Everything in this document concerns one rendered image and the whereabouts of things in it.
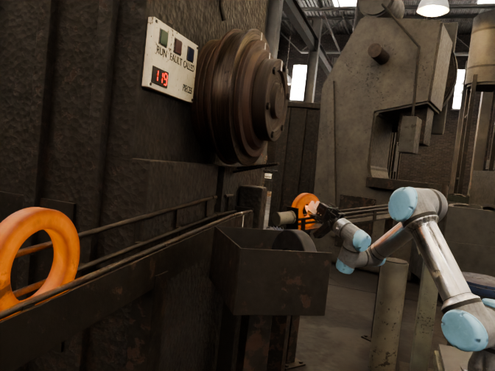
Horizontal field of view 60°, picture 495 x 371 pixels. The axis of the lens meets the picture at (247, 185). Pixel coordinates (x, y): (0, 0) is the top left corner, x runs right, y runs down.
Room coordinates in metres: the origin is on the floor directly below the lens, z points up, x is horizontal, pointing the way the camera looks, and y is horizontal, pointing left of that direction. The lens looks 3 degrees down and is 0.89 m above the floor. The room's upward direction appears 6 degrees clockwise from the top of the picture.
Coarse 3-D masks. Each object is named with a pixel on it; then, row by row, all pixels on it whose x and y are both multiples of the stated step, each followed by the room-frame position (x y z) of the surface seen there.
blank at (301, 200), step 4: (300, 196) 1.91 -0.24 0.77; (304, 196) 1.90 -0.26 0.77; (308, 196) 1.92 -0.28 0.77; (312, 196) 1.93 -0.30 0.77; (296, 200) 1.90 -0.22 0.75; (300, 200) 1.89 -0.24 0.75; (304, 200) 1.90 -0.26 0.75; (308, 200) 1.92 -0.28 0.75; (312, 200) 1.93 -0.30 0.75; (316, 200) 1.95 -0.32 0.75; (292, 204) 1.90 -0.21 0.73; (296, 204) 1.88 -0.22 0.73; (300, 204) 1.89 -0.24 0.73; (304, 204) 1.91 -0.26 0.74; (308, 204) 1.95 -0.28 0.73; (300, 208) 1.89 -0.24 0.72; (300, 212) 1.89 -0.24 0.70; (300, 216) 1.90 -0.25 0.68; (304, 216) 1.95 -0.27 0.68; (308, 216) 1.94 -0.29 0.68; (308, 220) 1.93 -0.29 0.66; (312, 220) 1.94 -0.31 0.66; (308, 224) 1.93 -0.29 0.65; (312, 224) 1.94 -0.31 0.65
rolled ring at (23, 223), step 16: (32, 208) 0.68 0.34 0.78; (48, 208) 0.70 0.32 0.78; (0, 224) 0.64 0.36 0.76; (16, 224) 0.63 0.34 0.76; (32, 224) 0.66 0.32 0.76; (48, 224) 0.69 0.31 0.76; (64, 224) 0.73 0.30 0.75; (0, 240) 0.61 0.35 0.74; (16, 240) 0.63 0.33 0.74; (64, 240) 0.73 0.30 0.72; (0, 256) 0.61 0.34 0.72; (64, 256) 0.74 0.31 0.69; (0, 272) 0.61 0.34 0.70; (64, 272) 0.74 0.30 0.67; (0, 288) 0.61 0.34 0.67; (48, 288) 0.72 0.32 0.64; (0, 304) 0.61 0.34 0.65; (0, 320) 0.64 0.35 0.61
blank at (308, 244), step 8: (288, 232) 0.97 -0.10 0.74; (296, 232) 0.95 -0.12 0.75; (304, 232) 0.96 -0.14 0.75; (280, 240) 1.00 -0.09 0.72; (288, 240) 0.97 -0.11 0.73; (296, 240) 0.94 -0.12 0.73; (304, 240) 0.93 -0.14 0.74; (272, 248) 1.03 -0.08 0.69; (280, 248) 1.00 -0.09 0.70; (288, 248) 0.97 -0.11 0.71; (296, 248) 0.94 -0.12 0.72; (304, 248) 0.91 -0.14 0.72; (312, 248) 0.92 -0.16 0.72
